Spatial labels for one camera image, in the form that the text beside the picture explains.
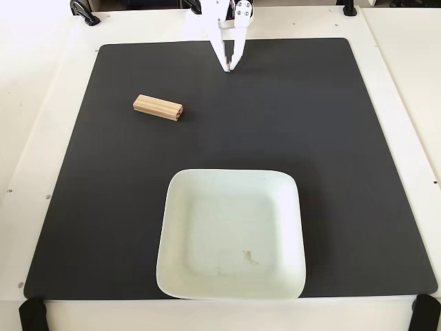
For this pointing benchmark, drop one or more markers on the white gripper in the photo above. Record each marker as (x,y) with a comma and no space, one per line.
(216,24)

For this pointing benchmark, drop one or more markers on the wooden block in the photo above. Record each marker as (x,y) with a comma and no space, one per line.
(156,107)

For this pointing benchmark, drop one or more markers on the white square plate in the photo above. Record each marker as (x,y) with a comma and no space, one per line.
(231,234)

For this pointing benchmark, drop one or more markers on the black table clamp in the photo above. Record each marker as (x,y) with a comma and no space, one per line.
(348,7)
(32,315)
(193,5)
(423,313)
(84,12)

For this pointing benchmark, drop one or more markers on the black mat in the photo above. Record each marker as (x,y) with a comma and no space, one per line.
(275,120)

